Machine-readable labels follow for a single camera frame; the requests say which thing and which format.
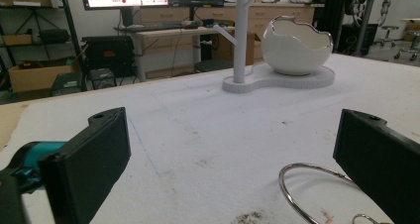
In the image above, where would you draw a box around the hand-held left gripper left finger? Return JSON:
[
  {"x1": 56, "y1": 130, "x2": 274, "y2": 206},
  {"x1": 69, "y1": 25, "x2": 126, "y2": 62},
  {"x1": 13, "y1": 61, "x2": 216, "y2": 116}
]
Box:
[{"x1": 38, "y1": 106, "x2": 132, "y2": 224}]

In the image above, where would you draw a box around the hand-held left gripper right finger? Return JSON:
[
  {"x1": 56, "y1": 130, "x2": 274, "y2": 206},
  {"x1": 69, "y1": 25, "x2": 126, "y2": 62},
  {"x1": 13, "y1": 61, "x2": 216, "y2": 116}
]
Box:
[{"x1": 332, "y1": 108, "x2": 420, "y2": 224}]

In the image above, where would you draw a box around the large silver bangle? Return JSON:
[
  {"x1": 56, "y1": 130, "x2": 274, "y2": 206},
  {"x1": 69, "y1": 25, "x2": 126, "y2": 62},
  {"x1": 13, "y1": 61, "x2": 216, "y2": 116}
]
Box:
[{"x1": 277, "y1": 163, "x2": 359, "y2": 224}]

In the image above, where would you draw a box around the small black device box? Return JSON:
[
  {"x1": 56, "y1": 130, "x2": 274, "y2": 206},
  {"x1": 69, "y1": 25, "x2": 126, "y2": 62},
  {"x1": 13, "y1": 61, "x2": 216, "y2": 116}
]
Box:
[{"x1": 50, "y1": 71, "x2": 84, "y2": 97}]

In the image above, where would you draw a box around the open cardboard box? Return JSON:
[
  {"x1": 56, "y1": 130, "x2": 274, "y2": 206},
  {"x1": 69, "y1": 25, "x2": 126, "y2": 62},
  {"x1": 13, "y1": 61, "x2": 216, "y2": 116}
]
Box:
[{"x1": 8, "y1": 58, "x2": 82, "y2": 94}]

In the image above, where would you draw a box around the black equipment case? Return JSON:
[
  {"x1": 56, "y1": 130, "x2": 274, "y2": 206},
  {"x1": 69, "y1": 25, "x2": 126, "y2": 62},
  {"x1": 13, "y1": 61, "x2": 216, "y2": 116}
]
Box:
[{"x1": 81, "y1": 35, "x2": 137, "y2": 79}]

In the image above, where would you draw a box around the rolling metal stool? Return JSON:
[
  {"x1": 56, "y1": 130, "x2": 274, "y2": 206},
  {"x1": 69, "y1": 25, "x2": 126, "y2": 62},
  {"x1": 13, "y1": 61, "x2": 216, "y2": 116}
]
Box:
[{"x1": 372, "y1": 25, "x2": 401, "y2": 49}]

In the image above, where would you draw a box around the white eggshell-shaped bowl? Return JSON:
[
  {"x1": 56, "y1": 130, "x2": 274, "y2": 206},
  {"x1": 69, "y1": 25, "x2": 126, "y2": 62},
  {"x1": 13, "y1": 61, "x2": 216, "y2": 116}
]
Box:
[{"x1": 261, "y1": 15, "x2": 335, "y2": 77}]

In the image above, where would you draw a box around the black metal shelf rack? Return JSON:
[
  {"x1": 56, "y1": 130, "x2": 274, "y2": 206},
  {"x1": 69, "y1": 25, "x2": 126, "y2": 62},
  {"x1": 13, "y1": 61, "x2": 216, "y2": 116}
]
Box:
[{"x1": 0, "y1": 0, "x2": 88, "y2": 93}]

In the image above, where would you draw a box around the grey robot on stand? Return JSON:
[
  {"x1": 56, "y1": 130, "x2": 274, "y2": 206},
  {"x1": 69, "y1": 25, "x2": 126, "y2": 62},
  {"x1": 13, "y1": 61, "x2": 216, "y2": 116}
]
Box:
[{"x1": 344, "y1": 0, "x2": 397, "y2": 57}]

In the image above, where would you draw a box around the white felt table mat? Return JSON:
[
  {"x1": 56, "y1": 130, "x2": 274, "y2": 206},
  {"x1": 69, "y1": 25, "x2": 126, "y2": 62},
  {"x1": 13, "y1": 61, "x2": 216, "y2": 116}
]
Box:
[{"x1": 0, "y1": 54, "x2": 420, "y2": 224}]

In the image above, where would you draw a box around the black keyboard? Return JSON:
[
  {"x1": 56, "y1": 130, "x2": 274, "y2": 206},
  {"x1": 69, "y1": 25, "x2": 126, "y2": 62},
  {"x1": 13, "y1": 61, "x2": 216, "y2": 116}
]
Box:
[{"x1": 115, "y1": 23, "x2": 186, "y2": 33}]

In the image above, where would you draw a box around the light wooden desk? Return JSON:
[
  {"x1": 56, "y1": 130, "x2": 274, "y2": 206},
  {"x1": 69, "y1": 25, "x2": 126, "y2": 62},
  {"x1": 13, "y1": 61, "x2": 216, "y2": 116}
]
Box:
[{"x1": 113, "y1": 25, "x2": 236, "y2": 83}]

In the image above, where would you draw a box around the round black stool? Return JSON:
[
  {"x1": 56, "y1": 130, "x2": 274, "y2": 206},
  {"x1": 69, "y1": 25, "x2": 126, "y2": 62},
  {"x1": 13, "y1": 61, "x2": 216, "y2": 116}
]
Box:
[{"x1": 192, "y1": 58, "x2": 235, "y2": 74}]

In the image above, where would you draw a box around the white tree jewelry stand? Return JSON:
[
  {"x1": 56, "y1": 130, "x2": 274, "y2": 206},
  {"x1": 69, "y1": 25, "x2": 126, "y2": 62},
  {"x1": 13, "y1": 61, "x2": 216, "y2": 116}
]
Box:
[{"x1": 212, "y1": 0, "x2": 336, "y2": 94}]

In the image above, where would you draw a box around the wooden drawer cabinet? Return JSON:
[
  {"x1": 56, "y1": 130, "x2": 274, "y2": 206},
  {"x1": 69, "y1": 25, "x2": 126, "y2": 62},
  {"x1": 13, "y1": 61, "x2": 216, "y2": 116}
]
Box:
[{"x1": 138, "y1": 3, "x2": 316, "y2": 63}]

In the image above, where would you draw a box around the small silver ring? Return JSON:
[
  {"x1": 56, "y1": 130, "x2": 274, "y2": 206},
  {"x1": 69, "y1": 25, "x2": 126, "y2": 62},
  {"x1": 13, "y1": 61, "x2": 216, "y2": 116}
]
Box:
[{"x1": 351, "y1": 213, "x2": 394, "y2": 224}]

